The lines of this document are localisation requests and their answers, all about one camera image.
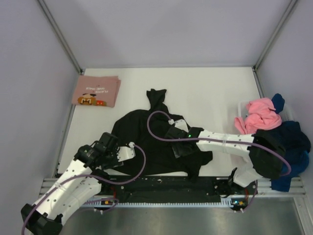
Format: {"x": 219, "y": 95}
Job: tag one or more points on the white plastic laundry basket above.
{"x": 286, "y": 114}

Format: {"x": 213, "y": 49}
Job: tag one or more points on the folded pink t shirt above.
{"x": 96, "y": 91}

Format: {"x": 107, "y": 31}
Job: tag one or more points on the black t shirt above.
{"x": 161, "y": 157}

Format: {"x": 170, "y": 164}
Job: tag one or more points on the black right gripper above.
{"x": 179, "y": 152}

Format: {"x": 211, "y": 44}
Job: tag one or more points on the bright blue crumpled t shirt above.
{"x": 298, "y": 159}

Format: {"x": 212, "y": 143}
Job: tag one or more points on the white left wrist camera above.
{"x": 126, "y": 152}

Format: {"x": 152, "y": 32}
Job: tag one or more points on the light blue cable duct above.
{"x": 222, "y": 203}

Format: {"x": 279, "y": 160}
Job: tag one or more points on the right aluminium corner post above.
{"x": 292, "y": 5}

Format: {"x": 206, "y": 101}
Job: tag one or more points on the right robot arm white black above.
{"x": 263, "y": 155}

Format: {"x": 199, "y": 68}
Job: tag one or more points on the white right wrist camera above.
{"x": 180, "y": 124}

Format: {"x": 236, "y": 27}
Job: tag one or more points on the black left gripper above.
{"x": 115, "y": 162}

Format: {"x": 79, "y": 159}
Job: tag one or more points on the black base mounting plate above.
{"x": 174, "y": 189}

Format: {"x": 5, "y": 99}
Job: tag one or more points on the aluminium corner post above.
{"x": 292, "y": 5}
{"x": 59, "y": 35}

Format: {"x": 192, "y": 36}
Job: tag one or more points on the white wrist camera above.
{"x": 126, "y": 152}
{"x": 180, "y": 124}

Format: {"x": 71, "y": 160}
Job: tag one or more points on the pink crumpled t shirt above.
{"x": 260, "y": 115}

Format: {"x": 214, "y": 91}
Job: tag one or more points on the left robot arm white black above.
{"x": 82, "y": 180}

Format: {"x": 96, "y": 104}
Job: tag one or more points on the dark blue crumpled t shirt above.
{"x": 289, "y": 134}

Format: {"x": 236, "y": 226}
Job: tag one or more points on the left aluminium corner post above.
{"x": 59, "y": 35}

